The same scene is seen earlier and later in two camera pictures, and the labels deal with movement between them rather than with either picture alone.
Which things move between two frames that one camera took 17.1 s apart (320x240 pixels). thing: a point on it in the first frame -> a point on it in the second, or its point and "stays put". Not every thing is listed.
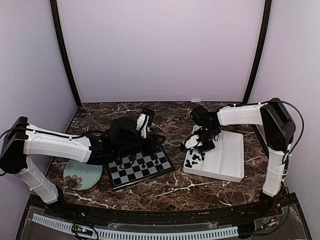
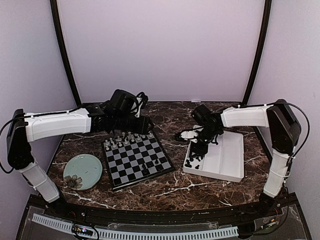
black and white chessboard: (135, 168) stays put
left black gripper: (152, 139) -> (142, 128)
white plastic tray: (225, 161) stays put
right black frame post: (260, 52) stays put
